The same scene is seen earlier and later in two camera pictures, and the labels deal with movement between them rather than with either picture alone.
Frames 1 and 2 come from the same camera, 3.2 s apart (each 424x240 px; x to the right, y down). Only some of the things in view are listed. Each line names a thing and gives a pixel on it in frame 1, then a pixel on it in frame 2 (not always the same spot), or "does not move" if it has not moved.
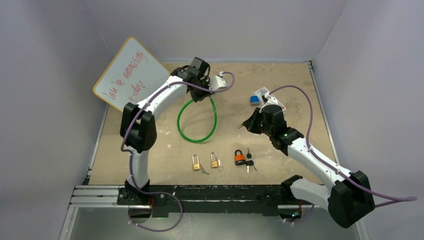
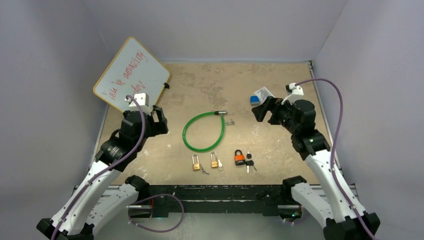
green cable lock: (215, 124) → (221, 113)
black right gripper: (250, 124) → (273, 105)
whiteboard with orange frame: (132, 72) does not move
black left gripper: (197, 98) → (158, 127)
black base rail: (210, 200) does not move
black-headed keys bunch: (249, 162) does not move
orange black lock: (239, 159) does not move
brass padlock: (196, 167) does not move
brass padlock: (214, 164) does not move
